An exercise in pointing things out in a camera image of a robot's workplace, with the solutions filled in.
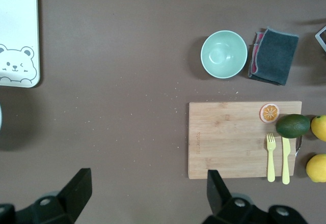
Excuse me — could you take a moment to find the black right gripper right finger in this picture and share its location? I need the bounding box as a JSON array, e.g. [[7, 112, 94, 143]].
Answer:
[[203, 169, 309, 224]]

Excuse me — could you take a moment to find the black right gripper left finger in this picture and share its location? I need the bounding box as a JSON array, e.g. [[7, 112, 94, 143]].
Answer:
[[0, 167, 92, 224]]

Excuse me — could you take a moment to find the wooden cutting board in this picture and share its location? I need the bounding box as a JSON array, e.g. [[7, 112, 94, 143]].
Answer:
[[188, 101, 303, 180]]

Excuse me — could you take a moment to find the yellow plastic fork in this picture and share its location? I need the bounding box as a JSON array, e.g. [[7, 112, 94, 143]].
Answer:
[[266, 132, 277, 183]]

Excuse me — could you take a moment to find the yellow plastic knife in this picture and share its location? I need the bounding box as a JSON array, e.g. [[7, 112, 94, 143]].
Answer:
[[281, 136, 291, 185]]

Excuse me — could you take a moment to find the orange half slice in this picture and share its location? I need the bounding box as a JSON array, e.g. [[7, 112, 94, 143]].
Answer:
[[259, 103, 280, 123]]

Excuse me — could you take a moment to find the dark green avocado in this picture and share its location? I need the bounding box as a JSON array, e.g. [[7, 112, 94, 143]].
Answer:
[[276, 114, 311, 138]]

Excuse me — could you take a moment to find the yellow lemon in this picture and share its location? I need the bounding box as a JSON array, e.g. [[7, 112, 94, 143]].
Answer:
[[310, 115, 326, 142], [306, 153, 326, 183]]

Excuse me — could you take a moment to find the mint green bowl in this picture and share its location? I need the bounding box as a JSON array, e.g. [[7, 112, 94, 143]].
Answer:
[[200, 30, 248, 79]]

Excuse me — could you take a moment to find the dark grey folded cloth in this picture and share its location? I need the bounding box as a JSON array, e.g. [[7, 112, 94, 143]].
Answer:
[[248, 26, 300, 86]]

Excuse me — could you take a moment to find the cream bear print tray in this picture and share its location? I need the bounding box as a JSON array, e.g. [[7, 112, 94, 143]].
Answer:
[[0, 0, 41, 89]]

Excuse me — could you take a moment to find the white wire cup rack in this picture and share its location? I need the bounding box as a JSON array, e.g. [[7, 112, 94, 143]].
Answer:
[[315, 26, 326, 54]]

